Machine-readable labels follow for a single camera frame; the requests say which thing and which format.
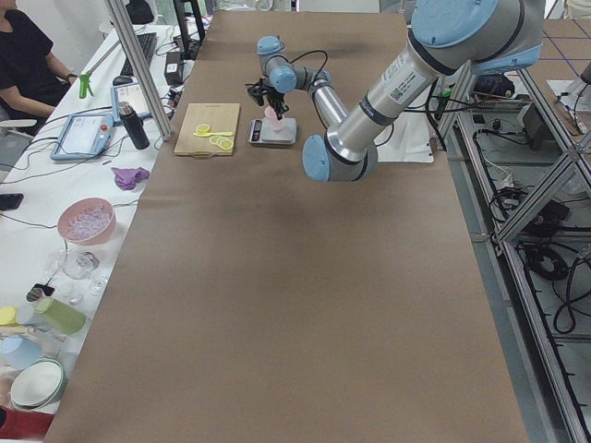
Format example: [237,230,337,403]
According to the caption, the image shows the light blue cup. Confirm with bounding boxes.
[1,335,42,370]

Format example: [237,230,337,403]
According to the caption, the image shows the purple cloth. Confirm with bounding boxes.
[111,167,150,190]

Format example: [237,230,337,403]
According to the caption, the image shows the far teach pendant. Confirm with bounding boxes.
[111,82,151,124]

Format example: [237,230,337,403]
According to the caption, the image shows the seated person black shirt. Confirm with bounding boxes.
[1,1,78,121]

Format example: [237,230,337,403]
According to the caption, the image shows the green cup lying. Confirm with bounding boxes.
[34,297,86,335]

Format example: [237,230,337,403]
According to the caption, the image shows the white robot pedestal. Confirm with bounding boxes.
[374,113,434,163]

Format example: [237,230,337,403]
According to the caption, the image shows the wooden cutting board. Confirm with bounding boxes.
[174,103,240,158]

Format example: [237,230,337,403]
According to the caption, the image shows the pink bowl with ice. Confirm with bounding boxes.
[57,198,116,245]

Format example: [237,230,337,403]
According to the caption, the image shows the front lemon slice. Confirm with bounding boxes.
[217,138,234,151]

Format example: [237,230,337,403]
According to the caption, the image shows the black smartphone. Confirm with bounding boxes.
[0,193,24,211]

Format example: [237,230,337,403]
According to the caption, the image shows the white green bowl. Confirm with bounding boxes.
[10,359,66,410]

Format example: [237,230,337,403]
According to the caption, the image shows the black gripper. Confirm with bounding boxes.
[267,89,287,117]

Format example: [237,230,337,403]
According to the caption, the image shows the pink plastic cup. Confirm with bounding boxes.
[264,106,285,131]

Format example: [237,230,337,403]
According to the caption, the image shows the aluminium frame post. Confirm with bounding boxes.
[104,0,173,141]

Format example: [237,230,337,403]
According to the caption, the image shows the near teach pendant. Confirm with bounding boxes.
[50,113,114,162]

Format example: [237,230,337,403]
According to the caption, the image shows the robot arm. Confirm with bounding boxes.
[247,0,545,182]

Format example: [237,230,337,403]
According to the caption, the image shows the silver kitchen scale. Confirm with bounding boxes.
[247,117,297,147]

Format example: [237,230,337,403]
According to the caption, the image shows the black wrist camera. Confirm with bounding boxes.
[245,78,268,107]

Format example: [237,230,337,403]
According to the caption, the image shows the clear wine glass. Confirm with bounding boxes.
[60,251,100,280]

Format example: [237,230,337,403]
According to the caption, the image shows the yellow cup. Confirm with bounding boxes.
[0,305,18,327]

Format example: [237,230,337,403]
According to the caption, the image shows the green clamp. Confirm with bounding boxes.
[78,73,94,99]

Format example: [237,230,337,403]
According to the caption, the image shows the black keyboard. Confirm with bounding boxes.
[120,31,159,78]

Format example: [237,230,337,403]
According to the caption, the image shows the black thermos bottle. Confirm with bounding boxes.
[118,102,150,150]

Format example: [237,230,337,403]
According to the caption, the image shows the teach pendant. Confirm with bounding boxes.
[111,82,151,124]
[50,113,114,162]

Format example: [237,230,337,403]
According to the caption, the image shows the lemon slice on knife tip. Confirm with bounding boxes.
[194,123,211,136]

